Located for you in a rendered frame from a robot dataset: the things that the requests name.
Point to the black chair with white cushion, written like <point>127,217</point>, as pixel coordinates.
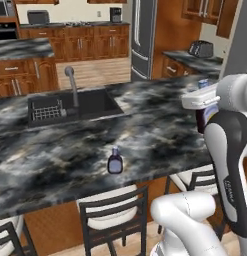
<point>8,238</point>
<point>198,180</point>
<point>111,213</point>

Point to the wooden wall cupboards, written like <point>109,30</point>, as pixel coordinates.
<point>208,13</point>

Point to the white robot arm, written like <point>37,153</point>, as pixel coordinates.
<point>225,156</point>

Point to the wooden base cupboard run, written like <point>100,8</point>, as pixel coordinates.
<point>81,41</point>

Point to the grey toaster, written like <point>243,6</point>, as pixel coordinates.
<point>200,49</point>

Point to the wooden cupboards under toaster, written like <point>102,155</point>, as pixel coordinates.
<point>175,68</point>

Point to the grey toaster oven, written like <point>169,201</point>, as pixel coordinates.
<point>38,17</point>

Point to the dark red jar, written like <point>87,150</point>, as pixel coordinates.
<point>202,120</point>

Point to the grey fridge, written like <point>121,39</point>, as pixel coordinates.
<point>143,36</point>

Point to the black sink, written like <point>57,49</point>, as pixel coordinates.
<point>91,103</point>

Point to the black wall oven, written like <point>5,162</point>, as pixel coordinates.
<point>5,20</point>

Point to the black coffee machine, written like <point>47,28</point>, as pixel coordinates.
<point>115,15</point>

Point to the grey tap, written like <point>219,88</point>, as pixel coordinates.
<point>74,88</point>

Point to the wooden island cupboards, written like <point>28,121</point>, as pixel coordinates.
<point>25,75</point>

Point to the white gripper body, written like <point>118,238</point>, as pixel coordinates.
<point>200,97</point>

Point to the white wall socket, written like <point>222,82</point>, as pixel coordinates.
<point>99,14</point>

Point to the purple condiment bottle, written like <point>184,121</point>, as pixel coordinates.
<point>115,163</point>

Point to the blue can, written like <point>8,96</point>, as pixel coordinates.
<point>203,83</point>

